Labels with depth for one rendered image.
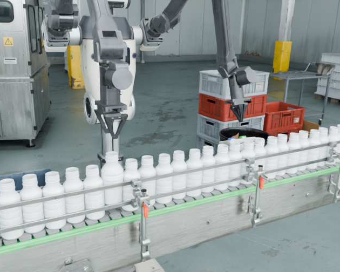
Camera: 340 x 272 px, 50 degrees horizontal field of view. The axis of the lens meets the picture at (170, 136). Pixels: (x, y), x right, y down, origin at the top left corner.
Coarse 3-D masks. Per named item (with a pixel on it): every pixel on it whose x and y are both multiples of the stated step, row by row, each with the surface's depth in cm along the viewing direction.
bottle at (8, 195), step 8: (0, 184) 96; (8, 184) 96; (0, 192) 97; (8, 192) 96; (16, 192) 99; (0, 200) 96; (8, 200) 96; (16, 200) 97; (16, 208) 98; (0, 216) 97; (8, 216) 97; (16, 216) 98; (0, 224) 99; (8, 224) 98; (16, 224) 99; (8, 232) 98; (16, 232) 99
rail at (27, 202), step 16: (320, 144) 151; (240, 160) 131; (320, 160) 154; (160, 176) 117; (240, 176) 134; (80, 192) 105; (176, 192) 122; (0, 208) 95; (96, 208) 109; (32, 224) 100
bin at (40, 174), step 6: (48, 168) 160; (12, 174) 153; (18, 174) 154; (24, 174) 156; (36, 174) 158; (42, 174) 159; (0, 180) 152; (18, 180) 155; (42, 180) 160; (18, 186) 156
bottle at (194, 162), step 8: (192, 152) 123; (192, 160) 124; (200, 160) 125; (192, 168) 123; (192, 176) 124; (200, 176) 125; (192, 184) 125; (200, 184) 127; (192, 192) 126; (200, 192) 128
